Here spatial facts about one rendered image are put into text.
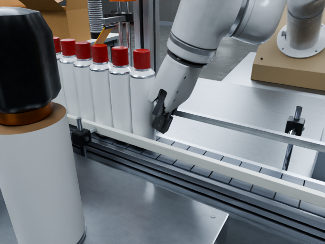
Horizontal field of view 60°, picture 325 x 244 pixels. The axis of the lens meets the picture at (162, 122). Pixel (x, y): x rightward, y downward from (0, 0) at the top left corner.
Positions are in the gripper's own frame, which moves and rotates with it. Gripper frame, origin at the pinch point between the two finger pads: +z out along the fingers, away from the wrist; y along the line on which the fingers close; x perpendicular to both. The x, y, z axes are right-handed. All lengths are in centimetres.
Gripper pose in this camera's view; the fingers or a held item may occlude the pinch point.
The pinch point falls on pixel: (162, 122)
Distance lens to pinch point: 58.0
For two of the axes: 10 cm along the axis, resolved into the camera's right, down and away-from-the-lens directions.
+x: 8.1, 5.2, -2.8
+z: -2.9, 7.6, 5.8
